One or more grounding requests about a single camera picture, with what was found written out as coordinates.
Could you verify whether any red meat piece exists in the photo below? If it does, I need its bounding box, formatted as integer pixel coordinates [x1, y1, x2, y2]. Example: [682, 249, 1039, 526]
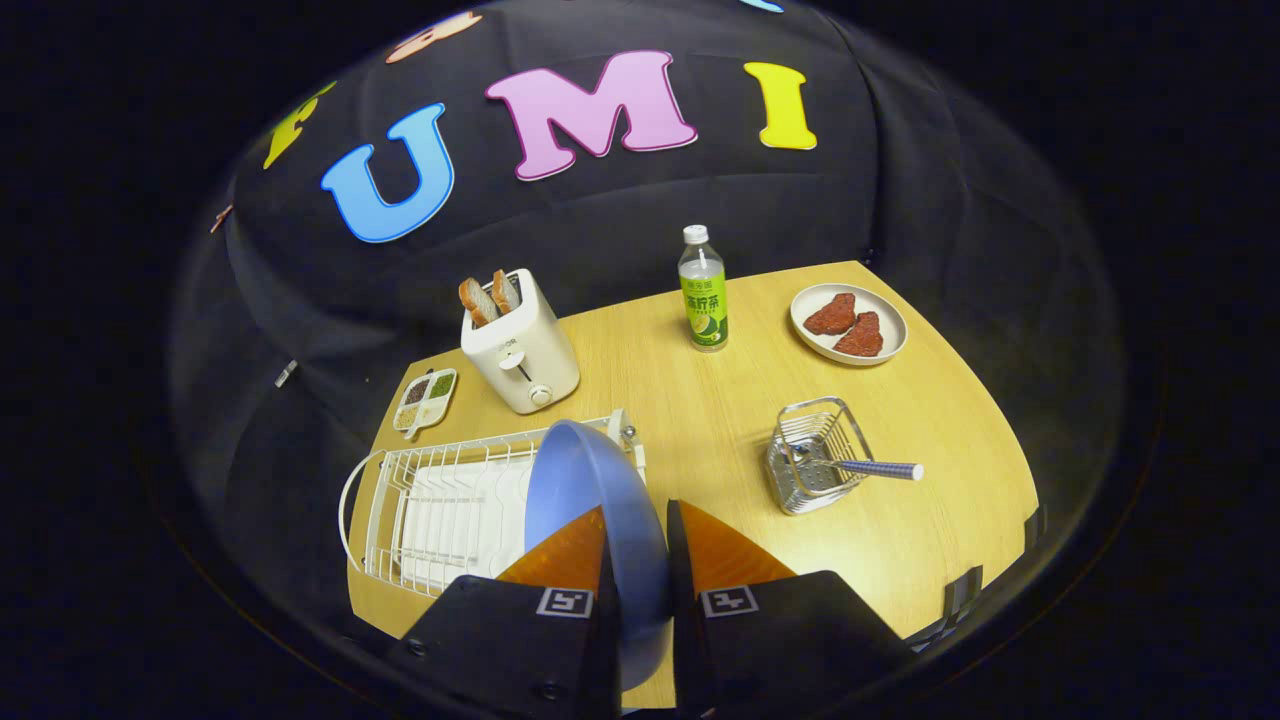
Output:
[802, 292, 859, 337]
[832, 311, 886, 359]

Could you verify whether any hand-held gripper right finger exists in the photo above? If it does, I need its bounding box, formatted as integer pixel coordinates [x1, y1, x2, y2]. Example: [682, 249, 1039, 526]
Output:
[666, 498, 917, 720]

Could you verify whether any blue plate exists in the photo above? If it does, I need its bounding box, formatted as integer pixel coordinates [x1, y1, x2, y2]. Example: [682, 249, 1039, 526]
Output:
[524, 419, 674, 694]

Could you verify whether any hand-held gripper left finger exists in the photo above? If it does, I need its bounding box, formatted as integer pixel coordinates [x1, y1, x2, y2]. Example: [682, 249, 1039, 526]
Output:
[385, 505, 622, 720]

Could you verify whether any divided seasoning tray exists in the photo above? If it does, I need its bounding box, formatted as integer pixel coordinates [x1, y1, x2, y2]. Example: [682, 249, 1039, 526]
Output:
[391, 367, 460, 442]

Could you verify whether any white wire dish rack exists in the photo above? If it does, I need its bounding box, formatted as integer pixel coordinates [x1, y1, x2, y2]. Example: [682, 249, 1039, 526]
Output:
[338, 407, 649, 600]

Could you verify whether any green label drink bottle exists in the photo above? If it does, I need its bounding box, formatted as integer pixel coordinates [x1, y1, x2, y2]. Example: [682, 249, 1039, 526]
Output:
[677, 224, 730, 354]

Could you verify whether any metal wire basket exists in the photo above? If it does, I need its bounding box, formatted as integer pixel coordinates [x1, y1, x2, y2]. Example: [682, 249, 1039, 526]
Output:
[765, 396, 875, 517]

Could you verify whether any metal spoon with striped handle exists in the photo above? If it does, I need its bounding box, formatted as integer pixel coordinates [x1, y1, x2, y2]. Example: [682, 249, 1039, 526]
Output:
[789, 444, 926, 484]

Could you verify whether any white shallow dish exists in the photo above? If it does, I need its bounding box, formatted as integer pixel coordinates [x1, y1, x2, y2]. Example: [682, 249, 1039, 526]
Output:
[789, 282, 910, 367]

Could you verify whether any black backdrop cloth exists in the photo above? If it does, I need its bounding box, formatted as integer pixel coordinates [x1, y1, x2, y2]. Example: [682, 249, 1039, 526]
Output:
[165, 0, 1131, 641]

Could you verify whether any white toaster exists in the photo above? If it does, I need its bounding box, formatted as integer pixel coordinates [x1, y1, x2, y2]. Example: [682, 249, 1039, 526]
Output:
[460, 268, 582, 417]

